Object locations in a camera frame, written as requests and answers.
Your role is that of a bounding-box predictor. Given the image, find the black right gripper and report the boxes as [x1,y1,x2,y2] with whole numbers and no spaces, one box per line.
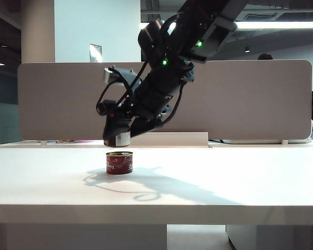
[97,61,197,139]

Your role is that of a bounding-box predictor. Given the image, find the tomato can with white label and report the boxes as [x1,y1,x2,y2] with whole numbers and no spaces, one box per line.
[103,132,131,147]

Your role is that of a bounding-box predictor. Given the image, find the red tomato can white print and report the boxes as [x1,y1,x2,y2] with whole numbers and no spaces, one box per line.
[105,151,134,175]

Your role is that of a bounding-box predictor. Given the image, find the grey fabric desk divider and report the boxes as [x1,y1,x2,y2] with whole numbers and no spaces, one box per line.
[17,59,313,142]

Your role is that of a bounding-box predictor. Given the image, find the dark glass partition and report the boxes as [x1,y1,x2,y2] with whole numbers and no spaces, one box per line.
[0,11,22,146]

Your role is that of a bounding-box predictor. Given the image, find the long white ceiling light strip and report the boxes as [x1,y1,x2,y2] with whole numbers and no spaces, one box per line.
[140,21,313,30]

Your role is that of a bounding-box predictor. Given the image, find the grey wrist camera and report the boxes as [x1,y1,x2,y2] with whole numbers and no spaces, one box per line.
[103,67,139,87]

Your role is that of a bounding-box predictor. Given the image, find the thick black looped cable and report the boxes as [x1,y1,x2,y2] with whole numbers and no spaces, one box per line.
[156,80,186,126]

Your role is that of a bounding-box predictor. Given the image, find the thin black camera cable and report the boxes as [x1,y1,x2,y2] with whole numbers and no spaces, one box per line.
[95,61,149,115]

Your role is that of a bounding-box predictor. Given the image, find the small poster on wall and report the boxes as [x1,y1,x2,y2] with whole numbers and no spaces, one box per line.
[89,43,103,64]

